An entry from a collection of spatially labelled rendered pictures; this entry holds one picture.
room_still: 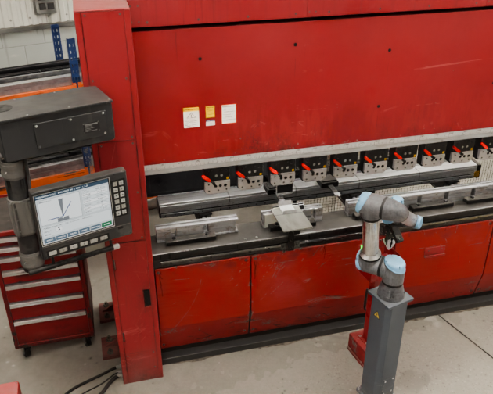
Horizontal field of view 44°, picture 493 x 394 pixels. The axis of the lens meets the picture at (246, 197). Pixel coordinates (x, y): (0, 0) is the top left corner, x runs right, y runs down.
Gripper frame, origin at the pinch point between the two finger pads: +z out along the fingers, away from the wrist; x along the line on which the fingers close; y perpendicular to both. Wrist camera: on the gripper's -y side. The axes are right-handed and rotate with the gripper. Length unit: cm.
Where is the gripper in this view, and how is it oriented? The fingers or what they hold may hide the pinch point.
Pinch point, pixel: (389, 248)
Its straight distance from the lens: 377.6
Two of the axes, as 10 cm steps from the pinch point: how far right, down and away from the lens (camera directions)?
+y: -3.9, -5.2, 7.6
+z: -0.3, 8.3, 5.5
